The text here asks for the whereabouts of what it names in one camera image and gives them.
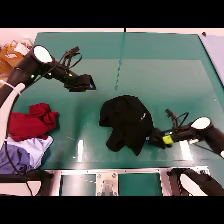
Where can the red garment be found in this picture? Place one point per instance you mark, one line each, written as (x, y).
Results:
(30, 123)

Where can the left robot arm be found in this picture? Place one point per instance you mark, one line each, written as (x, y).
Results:
(26, 66)

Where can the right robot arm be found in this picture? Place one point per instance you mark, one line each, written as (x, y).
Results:
(213, 136)

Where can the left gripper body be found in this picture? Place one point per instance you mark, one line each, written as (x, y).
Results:
(81, 83)

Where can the silver frame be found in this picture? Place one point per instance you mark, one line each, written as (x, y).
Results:
(106, 183)

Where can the black garment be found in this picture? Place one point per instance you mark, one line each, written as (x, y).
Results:
(128, 121)

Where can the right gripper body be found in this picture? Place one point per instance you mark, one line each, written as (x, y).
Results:
(159, 137)

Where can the light purple garment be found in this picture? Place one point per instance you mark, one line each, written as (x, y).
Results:
(31, 150)

